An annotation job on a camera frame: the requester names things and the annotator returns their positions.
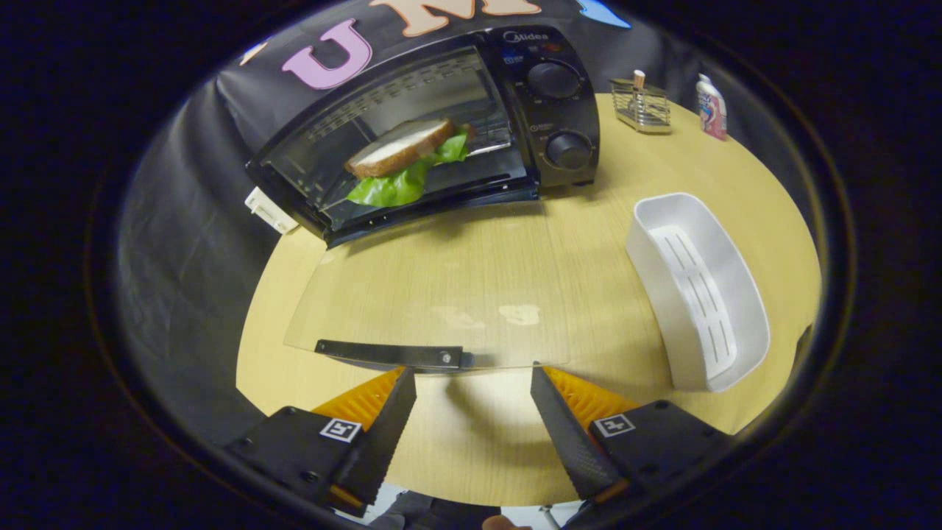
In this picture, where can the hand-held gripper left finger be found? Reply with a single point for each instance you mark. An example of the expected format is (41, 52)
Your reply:
(383, 438)

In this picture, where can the bread and lettuce sandwich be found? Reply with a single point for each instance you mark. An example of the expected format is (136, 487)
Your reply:
(397, 151)

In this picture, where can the black toaster oven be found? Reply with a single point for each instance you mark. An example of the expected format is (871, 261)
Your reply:
(552, 110)

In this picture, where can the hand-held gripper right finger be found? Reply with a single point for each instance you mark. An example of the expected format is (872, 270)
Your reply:
(567, 438)

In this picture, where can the white plastic tray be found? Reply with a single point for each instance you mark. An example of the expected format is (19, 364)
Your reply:
(699, 294)

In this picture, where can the small brown capped tube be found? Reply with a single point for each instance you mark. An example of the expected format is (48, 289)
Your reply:
(639, 78)

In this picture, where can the white pop-up toaster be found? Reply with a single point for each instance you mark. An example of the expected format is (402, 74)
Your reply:
(268, 210)

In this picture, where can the silver spray bottle red label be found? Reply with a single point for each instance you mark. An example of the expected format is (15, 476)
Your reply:
(712, 107)

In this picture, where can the black backdrop cloth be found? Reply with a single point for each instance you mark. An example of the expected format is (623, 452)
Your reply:
(184, 221)

